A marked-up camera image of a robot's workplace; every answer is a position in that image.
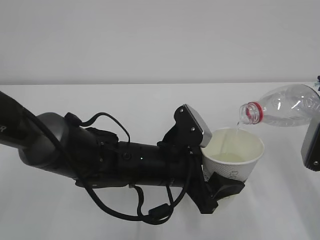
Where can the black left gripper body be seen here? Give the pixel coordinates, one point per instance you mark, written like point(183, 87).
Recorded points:
point(185, 170)

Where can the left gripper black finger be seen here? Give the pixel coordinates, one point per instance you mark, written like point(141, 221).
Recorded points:
point(222, 187)

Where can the white paper cup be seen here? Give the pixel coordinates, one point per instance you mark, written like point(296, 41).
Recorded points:
point(232, 154)

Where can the clear plastic water bottle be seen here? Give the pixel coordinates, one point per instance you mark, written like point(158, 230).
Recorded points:
point(291, 105)

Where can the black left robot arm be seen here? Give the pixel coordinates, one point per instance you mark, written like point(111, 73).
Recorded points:
point(97, 159)

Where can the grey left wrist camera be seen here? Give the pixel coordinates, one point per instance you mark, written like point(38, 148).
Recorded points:
point(189, 129)

